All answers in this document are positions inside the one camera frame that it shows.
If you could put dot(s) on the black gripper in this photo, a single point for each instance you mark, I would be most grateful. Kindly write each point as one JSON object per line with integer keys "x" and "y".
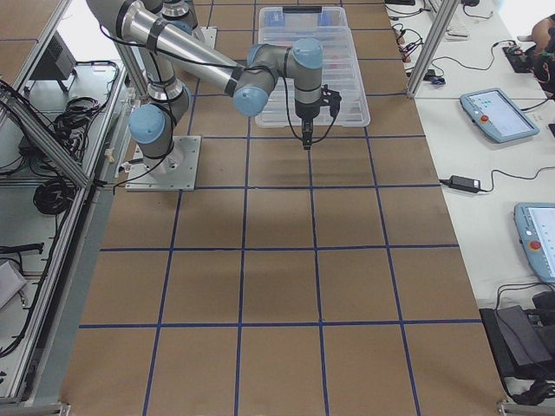
{"x": 306, "y": 113}

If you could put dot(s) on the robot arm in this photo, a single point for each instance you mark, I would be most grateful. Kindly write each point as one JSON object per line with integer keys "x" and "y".
{"x": 180, "y": 13}
{"x": 166, "y": 32}

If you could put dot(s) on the clear plastic storage box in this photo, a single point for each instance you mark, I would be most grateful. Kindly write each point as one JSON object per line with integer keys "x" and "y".
{"x": 278, "y": 28}

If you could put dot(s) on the black power adapter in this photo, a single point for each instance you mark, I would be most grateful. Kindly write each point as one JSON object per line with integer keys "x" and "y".
{"x": 465, "y": 184}

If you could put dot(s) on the teach pendant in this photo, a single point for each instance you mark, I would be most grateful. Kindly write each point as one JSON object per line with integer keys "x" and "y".
{"x": 535, "y": 226}
{"x": 497, "y": 116}

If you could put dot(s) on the black box latch handle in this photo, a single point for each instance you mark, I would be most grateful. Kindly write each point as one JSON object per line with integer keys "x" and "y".
{"x": 302, "y": 9}

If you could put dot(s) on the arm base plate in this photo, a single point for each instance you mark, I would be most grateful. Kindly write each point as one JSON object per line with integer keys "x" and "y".
{"x": 177, "y": 171}
{"x": 207, "y": 35}

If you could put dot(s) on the aluminium frame post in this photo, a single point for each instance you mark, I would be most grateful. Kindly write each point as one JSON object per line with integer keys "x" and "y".
{"x": 431, "y": 44}

